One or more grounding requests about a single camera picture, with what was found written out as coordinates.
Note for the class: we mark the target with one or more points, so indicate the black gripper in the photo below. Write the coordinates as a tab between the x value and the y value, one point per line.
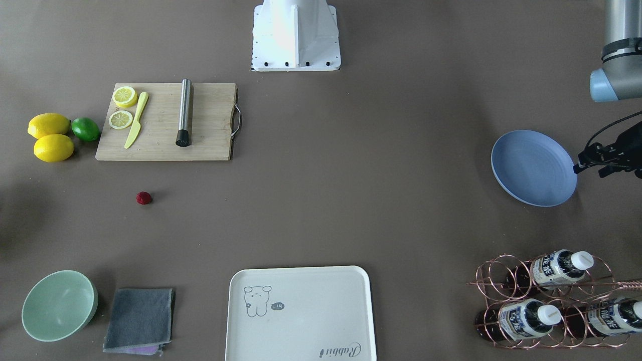
628	152

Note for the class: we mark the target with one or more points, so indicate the blue round plate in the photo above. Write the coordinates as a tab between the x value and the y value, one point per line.
533	168

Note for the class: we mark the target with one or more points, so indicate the red strawberry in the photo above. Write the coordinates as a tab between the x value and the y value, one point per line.
143	198

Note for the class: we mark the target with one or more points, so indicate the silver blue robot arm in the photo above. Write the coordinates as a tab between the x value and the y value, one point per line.
619	78

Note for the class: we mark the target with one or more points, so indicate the middle white-label drink bottle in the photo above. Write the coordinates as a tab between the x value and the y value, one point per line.
559	268

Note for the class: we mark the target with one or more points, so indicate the white-label drink bottle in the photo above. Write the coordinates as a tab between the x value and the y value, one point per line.
613	317
517	321
559	268

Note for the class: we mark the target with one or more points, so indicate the rear white-label drink bottle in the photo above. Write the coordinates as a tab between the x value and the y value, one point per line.
613	317

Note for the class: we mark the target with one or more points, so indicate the front white-label drink bottle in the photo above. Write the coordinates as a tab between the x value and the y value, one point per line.
517	321

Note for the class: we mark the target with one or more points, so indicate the cream rabbit tray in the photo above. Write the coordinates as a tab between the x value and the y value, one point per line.
301	313

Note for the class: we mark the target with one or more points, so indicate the bamboo cutting board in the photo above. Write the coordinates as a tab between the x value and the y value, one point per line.
213	124

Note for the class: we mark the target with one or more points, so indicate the steel rod black tip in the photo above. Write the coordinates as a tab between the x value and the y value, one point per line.
183	138

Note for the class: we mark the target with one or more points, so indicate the yellow plastic knife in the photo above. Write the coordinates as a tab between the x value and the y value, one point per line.
135	127

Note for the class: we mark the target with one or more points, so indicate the thick lemon half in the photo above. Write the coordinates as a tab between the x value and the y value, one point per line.
125	97

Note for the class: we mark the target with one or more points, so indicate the lemon slice near knife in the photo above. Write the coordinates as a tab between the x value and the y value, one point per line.
120	119

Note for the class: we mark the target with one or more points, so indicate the grey folded cloth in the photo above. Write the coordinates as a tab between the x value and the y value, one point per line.
140	321

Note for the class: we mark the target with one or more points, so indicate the green lime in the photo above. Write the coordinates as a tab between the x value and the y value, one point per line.
85	129

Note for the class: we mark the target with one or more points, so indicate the whole yellow lemon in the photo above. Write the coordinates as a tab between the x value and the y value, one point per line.
54	148
47	124

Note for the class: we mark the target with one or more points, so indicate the mint green bowl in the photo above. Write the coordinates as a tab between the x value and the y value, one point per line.
59	305

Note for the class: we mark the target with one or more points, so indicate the copper wire bottle rack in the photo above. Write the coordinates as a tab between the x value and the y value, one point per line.
496	280

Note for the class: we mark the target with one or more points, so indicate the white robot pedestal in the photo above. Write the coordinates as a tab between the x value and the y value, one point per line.
295	36

